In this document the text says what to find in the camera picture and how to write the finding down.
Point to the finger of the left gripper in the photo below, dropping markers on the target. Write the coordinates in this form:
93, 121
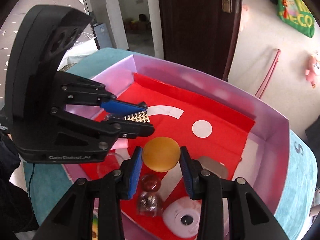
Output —
70, 89
78, 127

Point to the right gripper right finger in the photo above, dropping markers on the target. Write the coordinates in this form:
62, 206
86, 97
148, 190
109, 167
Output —
249, 217

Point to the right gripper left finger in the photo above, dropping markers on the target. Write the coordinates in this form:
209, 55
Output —
72, 216

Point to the orange ball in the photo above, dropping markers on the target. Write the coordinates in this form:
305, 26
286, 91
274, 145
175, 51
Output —
161, 154

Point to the brown earbud case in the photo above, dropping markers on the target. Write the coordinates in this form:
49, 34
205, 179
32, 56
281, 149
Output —
214, 166

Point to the gold studded cylinder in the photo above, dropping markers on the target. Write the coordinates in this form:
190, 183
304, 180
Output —
138, 117

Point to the clear plastic cup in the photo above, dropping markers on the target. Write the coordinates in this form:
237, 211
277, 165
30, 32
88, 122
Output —
112, 162

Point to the purple cardboard box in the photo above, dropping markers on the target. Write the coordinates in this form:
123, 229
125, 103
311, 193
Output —
264, 160

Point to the dark red glossy ball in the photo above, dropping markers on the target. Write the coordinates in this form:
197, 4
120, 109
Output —
150, 183

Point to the pink white round device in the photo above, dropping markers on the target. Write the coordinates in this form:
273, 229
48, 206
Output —
182, 217

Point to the dark brown door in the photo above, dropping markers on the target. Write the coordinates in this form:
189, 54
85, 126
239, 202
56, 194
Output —
199, 35

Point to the pink plush toy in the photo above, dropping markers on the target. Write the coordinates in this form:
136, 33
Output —
312, 71

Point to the green tote bag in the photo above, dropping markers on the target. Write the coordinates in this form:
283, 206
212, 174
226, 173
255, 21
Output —
297, 15

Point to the pink stick on wall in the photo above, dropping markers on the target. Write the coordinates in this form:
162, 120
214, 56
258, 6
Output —
263, 86

